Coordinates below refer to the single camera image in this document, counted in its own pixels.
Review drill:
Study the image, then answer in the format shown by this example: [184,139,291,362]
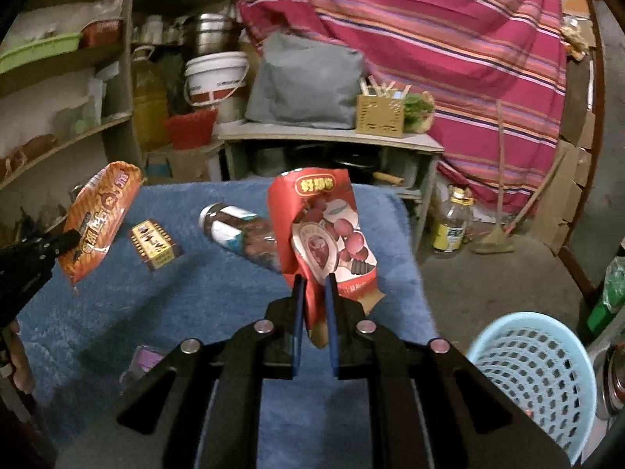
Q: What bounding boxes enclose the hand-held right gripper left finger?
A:
[116,276,309,469]

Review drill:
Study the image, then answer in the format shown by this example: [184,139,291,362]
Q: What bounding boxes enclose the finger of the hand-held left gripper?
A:
[45,227,84,261]

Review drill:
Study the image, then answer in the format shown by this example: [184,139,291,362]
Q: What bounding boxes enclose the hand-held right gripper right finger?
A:
[325,272,572,469]

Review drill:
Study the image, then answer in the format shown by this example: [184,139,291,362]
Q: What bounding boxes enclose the orange snack packet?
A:
[61,161,143,286]

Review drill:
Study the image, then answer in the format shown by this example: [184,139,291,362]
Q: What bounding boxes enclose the light blue wastebasket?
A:
[465,311,599,465]

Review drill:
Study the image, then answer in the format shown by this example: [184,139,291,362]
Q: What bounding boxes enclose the green lined trash bin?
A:
[586,254,625,338]

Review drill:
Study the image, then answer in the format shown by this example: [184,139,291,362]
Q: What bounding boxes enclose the person's left hand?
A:
[0,319,36,395]

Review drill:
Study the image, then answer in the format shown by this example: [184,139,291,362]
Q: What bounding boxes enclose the small yellow brown packet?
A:
[128,219,185,272]

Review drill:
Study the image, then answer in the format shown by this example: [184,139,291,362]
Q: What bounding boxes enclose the wooden shelf unit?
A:
[0,0,142,235]

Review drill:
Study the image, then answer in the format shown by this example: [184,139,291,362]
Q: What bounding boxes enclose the blue fleece blanket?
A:
[17,181,440,469]

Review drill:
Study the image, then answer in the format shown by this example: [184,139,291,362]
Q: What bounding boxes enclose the clear jar brown contents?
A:
[198,202,284,274]

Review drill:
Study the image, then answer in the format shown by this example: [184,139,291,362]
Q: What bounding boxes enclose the purple plastic packet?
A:
[120,344,169,387]

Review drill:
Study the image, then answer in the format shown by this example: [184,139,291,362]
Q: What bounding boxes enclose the brown cardboard box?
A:
[146,144,223,184]

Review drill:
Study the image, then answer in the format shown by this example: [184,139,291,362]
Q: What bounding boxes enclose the clear bottle yellow label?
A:
[432,186,475,259]

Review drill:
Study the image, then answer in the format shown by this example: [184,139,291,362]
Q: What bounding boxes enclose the yellow oil jug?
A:
[131,45,171,152]

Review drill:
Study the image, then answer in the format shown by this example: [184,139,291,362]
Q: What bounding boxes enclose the red plastic basket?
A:
[163,107,219,150]

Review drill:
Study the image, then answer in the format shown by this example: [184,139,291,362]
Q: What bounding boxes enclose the straw broom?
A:
[470,100,517,255]

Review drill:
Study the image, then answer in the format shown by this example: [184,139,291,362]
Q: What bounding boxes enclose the green plastic tray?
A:
[0,32,83,74]

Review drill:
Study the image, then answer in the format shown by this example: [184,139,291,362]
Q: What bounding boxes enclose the small wooden cabinet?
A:
[217,122,446,255]

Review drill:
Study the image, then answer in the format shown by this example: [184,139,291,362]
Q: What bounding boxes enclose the small red basket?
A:
[80,18,123,50]

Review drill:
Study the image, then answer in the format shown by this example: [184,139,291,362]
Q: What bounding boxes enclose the bamboo utensil holder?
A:
[355,94,406,138]

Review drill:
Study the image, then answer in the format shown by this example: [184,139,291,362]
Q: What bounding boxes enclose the white plastic bucket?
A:
[183,51,251,107]

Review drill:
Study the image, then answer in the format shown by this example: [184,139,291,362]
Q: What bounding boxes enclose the bag of green lettuce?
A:
[403,92,436,134]

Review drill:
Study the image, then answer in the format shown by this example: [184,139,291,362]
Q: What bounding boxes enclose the bunch of wooden chopsticks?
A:
[361,74,412,99]

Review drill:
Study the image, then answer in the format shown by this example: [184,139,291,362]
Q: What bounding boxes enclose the grey fabric bag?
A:
[244,32,367,130]

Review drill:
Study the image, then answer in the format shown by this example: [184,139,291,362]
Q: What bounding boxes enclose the stainless steel pots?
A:
[188,12,240,57]

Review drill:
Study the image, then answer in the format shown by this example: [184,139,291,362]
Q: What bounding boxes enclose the stainless steel bowl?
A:
[598,339,625,418]

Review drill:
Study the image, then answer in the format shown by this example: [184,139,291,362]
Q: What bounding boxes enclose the red striped cloth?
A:
[229,0,570,216]

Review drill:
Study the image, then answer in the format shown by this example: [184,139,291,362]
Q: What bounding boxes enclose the dried brown bundle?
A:
[559,20,591,62]

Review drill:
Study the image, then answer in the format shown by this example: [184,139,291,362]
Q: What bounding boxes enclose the black pan wooden handle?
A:
[337,154,406,186]

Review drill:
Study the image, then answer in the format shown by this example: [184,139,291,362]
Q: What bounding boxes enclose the wooden handled tool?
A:
[505,149,568,235]

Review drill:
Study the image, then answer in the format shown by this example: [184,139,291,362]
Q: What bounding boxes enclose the cardboard wall sheets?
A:
[530,107,597,255]

